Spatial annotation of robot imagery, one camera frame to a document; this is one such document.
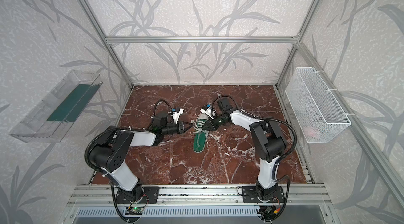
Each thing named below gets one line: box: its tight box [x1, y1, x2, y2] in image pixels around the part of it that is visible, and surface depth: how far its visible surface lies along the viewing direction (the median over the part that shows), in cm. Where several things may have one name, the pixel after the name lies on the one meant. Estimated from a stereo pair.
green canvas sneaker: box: [192, 112, 209, 153], surface depth 91 cm
